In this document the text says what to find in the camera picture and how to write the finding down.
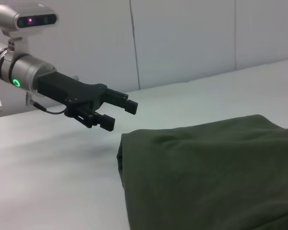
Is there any silver left cable plug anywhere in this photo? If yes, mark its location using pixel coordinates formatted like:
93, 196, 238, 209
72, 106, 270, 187
24, 92, 48, 113

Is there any dark green FREE! t-shirt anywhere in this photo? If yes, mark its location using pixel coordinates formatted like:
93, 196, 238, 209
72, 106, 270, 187
116, 114, 288, 230

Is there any thin left arm cable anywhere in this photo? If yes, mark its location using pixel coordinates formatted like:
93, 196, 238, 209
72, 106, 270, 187
44, 107, 68, 115

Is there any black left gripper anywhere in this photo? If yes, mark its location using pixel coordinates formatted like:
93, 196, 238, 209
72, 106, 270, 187
36, 71, 139, 132

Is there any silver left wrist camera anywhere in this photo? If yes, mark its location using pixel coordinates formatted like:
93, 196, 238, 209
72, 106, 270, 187
0, 2, 60, 32

